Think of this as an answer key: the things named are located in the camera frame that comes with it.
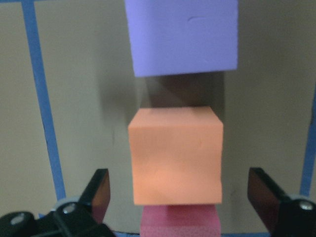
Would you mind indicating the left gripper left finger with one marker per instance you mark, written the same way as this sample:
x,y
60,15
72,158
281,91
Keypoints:
x,y
84,217

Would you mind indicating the purple foam block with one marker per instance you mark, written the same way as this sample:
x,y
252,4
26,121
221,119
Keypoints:
x,y
171,37

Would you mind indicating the orange foam block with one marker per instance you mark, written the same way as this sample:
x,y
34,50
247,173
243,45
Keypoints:
x,y
176,156

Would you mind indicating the red foam block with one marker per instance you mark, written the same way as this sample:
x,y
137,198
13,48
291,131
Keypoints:
x,y
180,221

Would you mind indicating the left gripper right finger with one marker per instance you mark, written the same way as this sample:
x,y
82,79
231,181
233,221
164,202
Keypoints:
x,y
283,215

